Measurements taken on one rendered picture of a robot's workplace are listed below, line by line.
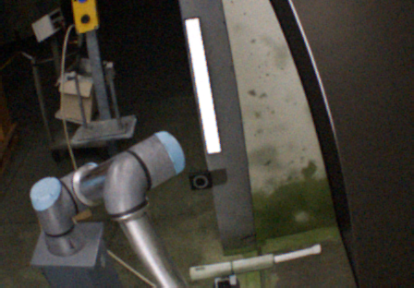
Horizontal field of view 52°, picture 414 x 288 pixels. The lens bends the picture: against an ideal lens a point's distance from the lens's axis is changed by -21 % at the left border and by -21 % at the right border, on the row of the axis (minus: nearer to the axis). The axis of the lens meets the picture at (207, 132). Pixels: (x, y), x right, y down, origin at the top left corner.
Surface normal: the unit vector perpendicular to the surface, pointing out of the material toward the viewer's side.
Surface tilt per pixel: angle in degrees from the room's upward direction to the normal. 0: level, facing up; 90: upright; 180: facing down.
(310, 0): 91
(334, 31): 91
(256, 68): 90
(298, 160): 90
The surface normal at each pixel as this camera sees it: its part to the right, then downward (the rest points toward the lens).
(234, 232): 0.01, 0.42
